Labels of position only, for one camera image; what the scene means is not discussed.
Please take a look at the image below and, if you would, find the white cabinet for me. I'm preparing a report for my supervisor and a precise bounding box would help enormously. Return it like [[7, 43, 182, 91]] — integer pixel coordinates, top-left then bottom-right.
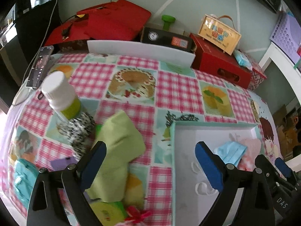
[[259, 41, 301, 113]]

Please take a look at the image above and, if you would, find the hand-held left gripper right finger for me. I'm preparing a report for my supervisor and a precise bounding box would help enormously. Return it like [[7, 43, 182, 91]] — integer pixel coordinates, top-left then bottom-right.
[[195, 141, 275, 226]]

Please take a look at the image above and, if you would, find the pink checkered printed tablecloth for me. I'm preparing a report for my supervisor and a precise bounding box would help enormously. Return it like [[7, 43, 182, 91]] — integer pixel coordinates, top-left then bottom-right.
[[0, 52, 286, 226]]

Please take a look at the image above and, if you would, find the purple cloth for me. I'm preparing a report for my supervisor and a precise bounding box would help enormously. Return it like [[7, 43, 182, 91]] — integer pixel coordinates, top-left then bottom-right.
[[50, 157, 79, 171]]

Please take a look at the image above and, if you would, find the black box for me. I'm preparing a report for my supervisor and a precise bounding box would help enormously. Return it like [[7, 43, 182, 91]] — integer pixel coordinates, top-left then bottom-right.
[[141, 27, 195, 52]]

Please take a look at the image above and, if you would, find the blue wet wipes pack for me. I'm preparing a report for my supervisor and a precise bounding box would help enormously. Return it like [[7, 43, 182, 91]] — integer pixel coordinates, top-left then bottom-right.
[[233, 50, 253, 70]]

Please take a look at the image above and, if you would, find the white tray with teal rim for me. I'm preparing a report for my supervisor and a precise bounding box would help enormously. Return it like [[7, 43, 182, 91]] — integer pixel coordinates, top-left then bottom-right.
[[169, 120, 262, 226]]

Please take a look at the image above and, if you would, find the red patterned tin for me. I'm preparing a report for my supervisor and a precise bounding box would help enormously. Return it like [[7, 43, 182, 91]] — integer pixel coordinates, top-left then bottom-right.
[[245, 59, 267, 91]]

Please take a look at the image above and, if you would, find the smartphone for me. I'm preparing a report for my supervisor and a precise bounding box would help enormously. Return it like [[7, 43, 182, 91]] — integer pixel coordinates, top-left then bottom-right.
[[26, 46, 54, 88]]

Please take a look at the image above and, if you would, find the light blue face mask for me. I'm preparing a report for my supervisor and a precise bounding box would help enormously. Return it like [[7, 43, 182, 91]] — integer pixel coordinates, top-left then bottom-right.
[[214, 141, 247, 166]]

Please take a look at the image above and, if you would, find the green bottle with white cap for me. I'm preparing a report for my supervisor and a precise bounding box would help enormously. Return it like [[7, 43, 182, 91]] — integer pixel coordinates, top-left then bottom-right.
[[40, 71, 88, 123]]

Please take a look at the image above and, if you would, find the flat red box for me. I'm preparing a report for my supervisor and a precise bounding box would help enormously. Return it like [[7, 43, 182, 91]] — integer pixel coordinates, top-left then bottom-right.
[[43, 16, 94, 48]]

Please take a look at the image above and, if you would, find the teal pouch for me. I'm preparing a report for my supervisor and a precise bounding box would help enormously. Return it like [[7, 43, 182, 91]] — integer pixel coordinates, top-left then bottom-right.
[[12, 159, 39, 205]]

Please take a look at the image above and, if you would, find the leopard print cloth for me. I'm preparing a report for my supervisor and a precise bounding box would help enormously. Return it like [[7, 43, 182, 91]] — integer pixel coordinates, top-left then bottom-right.
[[60, 112, 96, 159]]

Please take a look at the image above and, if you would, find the wooden box with handle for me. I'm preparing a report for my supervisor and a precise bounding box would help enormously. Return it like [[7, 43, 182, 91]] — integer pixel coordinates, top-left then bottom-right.
[[198, 14, 242, 55]]

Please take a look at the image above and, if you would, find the pink fluffy cloth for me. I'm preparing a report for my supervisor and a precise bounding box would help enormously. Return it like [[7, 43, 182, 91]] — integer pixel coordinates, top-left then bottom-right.
[[237, 138, 262, 172]]

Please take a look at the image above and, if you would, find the green dumbbell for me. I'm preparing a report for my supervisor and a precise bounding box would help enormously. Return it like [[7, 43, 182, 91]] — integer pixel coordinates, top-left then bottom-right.
[[162, 15, 176, 31]]

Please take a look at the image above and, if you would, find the green cloth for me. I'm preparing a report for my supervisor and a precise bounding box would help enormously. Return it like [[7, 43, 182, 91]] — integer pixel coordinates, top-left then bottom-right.
[[85, 110, 146, 203]]

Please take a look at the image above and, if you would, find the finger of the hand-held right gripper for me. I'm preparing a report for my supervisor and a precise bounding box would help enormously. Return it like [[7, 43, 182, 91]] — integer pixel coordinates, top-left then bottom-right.
[[275, 158, 297, 190], [255, 154, 277, 186]]

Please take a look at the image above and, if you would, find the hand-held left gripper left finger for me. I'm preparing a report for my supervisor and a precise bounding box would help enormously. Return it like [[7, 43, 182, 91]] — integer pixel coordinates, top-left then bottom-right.
[[26, 141, 107, 226]]

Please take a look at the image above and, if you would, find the white board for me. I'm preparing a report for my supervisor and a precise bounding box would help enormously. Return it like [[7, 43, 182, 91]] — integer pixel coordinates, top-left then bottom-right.
[[87, 40, 196, 67]]

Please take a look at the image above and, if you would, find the red fabric bag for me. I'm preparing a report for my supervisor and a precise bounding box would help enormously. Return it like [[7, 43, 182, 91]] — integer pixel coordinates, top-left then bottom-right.
[[76, 0, 151, 41]]

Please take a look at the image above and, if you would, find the purple plastic basket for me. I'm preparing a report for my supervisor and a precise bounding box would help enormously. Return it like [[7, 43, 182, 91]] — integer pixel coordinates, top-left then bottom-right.
[[269, 12, 301, 64]]

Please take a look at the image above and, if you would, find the red yarn flower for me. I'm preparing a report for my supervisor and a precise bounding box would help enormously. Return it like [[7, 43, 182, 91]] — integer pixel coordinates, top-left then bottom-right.
[[126, 206, 151, 223]]

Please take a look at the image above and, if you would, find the green tissue pack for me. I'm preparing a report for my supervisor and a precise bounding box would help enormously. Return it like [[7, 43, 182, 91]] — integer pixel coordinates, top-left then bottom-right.
[[90, 201, 128, 226]]

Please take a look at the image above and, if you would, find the red gift box with cutout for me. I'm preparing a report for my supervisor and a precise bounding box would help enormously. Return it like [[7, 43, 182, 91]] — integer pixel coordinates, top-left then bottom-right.
[[189, 33, 252, 89]]

